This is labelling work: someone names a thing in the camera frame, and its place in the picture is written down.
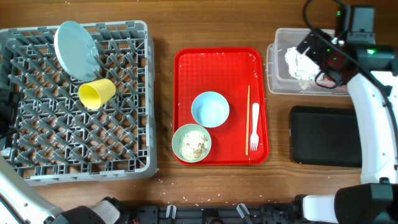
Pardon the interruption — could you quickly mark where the red snack wrapper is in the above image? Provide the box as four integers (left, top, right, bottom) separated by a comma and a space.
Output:
310, 78, 348, 93

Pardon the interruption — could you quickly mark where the white napkin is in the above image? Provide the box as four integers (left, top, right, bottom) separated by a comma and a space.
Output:
285, 47, 320, 90

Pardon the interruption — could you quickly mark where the light blue bowl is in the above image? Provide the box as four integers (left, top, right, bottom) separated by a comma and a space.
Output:
191, 91, 230, 128

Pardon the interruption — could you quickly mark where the green bowl with food scraps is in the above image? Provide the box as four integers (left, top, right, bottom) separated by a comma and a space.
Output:
172, 124, 212, 163

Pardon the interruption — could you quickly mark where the yellow plastic cup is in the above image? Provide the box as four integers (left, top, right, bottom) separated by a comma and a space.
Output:
78, 78, 116, 110

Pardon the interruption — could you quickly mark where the light blue plate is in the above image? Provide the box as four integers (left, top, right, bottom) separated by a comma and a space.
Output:
54, 21, 100, 82

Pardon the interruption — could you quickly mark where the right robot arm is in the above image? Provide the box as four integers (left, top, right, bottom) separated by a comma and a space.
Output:
294, 3, 397, 223

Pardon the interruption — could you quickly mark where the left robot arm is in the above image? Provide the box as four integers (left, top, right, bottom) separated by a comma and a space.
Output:
1, 84, 121, 224

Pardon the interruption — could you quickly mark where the grey dishwasher rack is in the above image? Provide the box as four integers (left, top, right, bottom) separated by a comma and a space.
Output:
1, 21, 157, 185

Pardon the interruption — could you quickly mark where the clear plastic bin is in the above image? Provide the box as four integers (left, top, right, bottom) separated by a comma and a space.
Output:
266, 28, 349, 96

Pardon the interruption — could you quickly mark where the black plastic tray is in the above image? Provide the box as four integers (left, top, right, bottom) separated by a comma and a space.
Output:
290, 106, 362, 168

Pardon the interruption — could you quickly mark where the wooden chopstick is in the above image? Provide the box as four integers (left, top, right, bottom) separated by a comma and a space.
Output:
245, 85, 251, 156

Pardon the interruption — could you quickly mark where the white plastic fork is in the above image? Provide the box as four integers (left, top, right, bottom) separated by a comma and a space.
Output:
250, 103, 259, 151

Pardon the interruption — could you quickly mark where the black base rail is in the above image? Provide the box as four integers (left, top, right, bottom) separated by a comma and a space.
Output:
121, 203, 306, 224

